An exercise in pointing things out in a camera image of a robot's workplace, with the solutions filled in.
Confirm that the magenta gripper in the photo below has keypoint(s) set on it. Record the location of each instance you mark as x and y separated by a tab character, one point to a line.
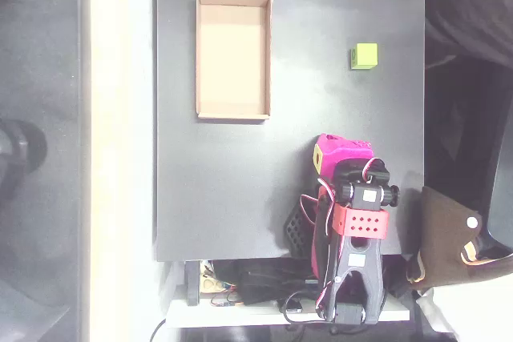
336	154

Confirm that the lime green cube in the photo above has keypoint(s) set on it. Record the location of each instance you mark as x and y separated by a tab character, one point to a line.
365	55

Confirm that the black perforated arm base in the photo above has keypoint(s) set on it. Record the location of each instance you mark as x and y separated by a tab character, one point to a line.
297	232

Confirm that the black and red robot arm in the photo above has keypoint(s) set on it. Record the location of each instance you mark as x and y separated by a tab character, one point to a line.
362	262

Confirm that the brown bag with white button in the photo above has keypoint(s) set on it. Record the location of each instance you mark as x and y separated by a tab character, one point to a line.
445	234

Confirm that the open cardboard box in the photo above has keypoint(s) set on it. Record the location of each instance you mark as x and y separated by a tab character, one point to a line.
232	53

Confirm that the dark cloth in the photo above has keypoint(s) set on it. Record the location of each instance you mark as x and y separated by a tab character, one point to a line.
469	9

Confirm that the small wooden piece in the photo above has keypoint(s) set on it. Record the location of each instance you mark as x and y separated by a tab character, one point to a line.
209	284

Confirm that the small circuit board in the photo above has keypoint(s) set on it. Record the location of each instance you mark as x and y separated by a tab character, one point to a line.
226	301

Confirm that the white shelf board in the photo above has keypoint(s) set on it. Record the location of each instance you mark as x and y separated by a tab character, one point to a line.
240	314

